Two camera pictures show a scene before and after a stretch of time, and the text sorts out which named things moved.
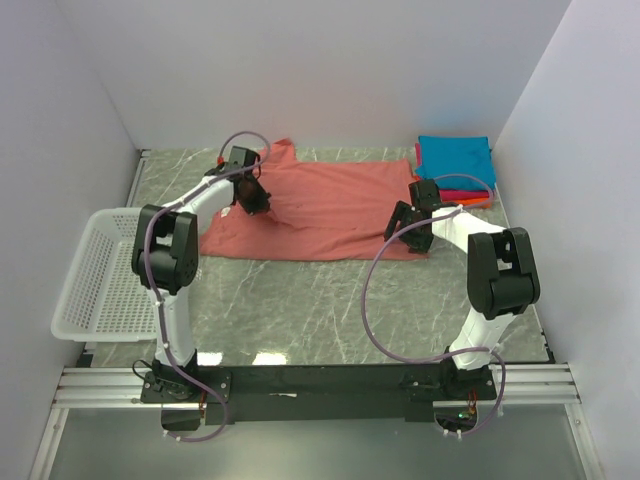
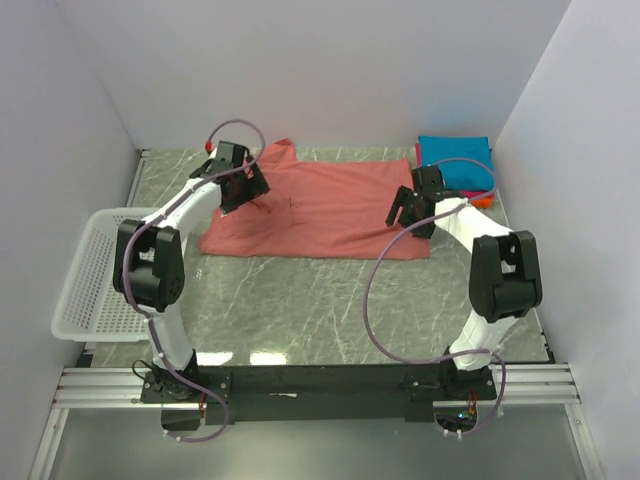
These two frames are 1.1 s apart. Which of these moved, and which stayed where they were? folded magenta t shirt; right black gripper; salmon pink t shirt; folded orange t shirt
Moved: right black gripper
Stayed: folded magenta t shirt; salmon pink t shirt; folded orange t shirt
